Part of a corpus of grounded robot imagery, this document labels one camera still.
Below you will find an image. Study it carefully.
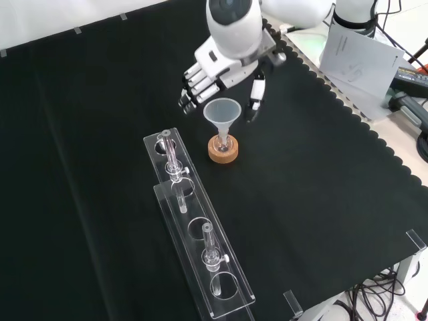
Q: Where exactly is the translucent plastic funnel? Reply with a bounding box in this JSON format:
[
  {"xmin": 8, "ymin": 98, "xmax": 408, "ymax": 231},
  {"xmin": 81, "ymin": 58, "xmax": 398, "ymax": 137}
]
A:
[{"xmin": 203, "ymin": 97, "xmax": 242, "ymax": 144}]

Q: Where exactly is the glass round-bottom flask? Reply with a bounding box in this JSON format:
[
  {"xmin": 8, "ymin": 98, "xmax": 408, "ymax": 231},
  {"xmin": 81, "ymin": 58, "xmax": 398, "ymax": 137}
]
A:
[{"xmin": 215, "ymin": 132, "xmax": 232, "ymax": 153}]

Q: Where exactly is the black cloth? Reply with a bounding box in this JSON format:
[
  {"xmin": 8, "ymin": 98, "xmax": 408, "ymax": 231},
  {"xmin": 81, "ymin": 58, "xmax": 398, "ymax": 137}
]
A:
[{"xmin": 0, "ymin": 0, "xmax": 428, "ymax": 321}]

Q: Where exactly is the white paper booklet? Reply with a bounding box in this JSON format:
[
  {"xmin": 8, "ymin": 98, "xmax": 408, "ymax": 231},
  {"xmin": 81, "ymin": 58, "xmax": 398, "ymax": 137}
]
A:
[{"xmin": 319, "ymin": 23, "xmax": 406, "ymax": 121}]

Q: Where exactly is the black and green device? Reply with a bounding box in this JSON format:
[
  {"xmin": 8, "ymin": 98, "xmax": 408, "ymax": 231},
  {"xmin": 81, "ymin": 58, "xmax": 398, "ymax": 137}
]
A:
[{"xmin": 389, "ymin": 92, "xmax": 428, "ymax": 127}]

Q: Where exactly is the black power adapter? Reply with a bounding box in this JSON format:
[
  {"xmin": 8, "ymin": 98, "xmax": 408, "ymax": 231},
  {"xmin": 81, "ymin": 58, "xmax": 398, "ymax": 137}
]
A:
[{"xmin": 393, "ymin": 66, "xmax": 428, "ymax": 98}]

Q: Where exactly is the aluminium bench leg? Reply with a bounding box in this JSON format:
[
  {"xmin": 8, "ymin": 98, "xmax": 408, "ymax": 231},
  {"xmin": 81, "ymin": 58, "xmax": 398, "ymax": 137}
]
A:
[{"xmin": 396, "ymin": 253, "xmax": 421, "ymax": 286}]

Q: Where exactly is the black tripod leg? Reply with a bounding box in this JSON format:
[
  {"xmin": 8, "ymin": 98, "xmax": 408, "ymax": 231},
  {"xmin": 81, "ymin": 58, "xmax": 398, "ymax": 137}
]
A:
[{"xmin": 406, "ymin": 36, "xmax": 428, "ymax": 64}]

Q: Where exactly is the cork ring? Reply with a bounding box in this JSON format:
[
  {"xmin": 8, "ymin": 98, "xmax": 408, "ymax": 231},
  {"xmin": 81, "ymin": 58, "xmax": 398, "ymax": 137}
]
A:
[{"xmin": 207, "ymin": 135, "xmax": 240, "ymax": 164}]

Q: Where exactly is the black cable bundle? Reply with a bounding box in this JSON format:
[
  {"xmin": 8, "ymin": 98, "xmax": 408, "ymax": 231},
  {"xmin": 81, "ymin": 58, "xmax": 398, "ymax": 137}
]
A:
[{"xmin": 344, "ymin": 263, "xmax": 408, "ymax": 321}]

